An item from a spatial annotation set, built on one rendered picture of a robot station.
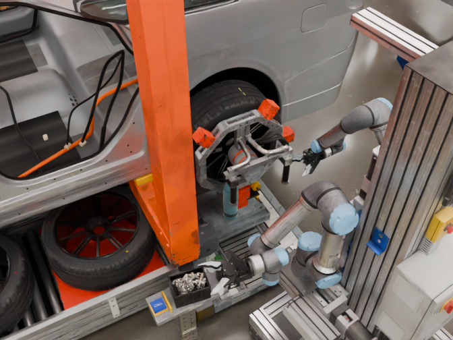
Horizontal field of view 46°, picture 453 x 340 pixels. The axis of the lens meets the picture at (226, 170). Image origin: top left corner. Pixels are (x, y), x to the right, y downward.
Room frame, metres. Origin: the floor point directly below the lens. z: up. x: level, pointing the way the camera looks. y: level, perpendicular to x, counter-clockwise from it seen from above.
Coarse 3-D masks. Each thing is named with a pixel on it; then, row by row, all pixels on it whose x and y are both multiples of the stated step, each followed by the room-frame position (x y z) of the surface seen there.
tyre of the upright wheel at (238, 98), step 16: (224, 80) 2.43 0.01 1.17; (240, 80) 2.47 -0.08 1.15; (192, 96) 2.33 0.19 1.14; (208, 96) 2.29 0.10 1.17; (224, 96) 2.28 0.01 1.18; (240, 96) 2.29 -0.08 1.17; (256, 96) 2.33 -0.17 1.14; (192, 112) 2.23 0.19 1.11; (208, 112) 2.19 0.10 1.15; (224, 112) 2.18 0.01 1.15; (240, 112) 2.22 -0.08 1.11; (192, 128) 2.14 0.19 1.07; (208, 128) 2.13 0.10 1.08
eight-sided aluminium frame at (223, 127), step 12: (228, 120) 2.15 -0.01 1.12; (240, 120) 2.18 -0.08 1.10; (252, 120) 2.17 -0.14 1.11; (264, 120) 2.20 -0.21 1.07; (216, 132) 2.11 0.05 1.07; (228, 132) 2.09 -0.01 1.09; (216, 144) 2.06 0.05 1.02; (276, 144) 2.25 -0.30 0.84; (204, 156) 2.02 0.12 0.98; (204, 168) 2.02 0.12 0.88; (264, 168) 2.21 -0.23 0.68; (204, 180) 2.02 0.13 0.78; (240, 180) 2.19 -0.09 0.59
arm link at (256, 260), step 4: (252, 256) 1.19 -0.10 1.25; (256, 256) 1.19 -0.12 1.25; (260, 256) 1.19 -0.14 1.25; (252, 260) 1.17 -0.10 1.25; (256, 260) 1.17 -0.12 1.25; (260, 260) 1.17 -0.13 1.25; (256, 264) 1.15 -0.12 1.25; (260, 264) 1.15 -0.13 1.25; (256, 268) 1.14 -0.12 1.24; (260, 268) 1.14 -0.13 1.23; (264, 268) 1.15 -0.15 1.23; (256, 272) 1.13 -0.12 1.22; (260, 272) 1.14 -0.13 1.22
